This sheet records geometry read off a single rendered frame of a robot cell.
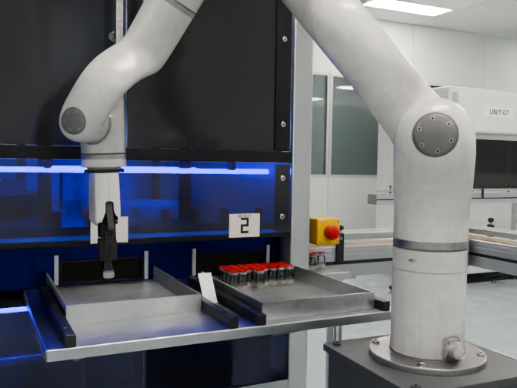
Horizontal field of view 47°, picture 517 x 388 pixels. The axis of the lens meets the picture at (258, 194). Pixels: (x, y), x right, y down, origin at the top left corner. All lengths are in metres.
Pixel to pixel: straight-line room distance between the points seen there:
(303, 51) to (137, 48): 0.61
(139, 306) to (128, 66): 0.45
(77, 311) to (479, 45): 7.91
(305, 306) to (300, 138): 0.54
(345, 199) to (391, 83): 6.21
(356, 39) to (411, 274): 0.39
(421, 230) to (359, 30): 0.33
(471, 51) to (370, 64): 7.60
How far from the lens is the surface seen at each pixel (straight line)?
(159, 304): 1.18
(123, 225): 1.41
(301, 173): 1.57
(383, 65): 1.00
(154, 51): 1.11
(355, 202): 7.29
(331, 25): 1.01
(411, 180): 0.93
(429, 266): 0.97
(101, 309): 1.16
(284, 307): 1.16
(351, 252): 1.81
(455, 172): 0.92
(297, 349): 1.65
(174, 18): 1.11
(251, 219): 1.51
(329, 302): 1.21
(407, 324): 1.00
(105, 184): 1.13
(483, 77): 8.69
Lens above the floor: 1.18
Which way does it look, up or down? 3 degrees down
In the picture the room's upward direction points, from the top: 1 degrees clockwise
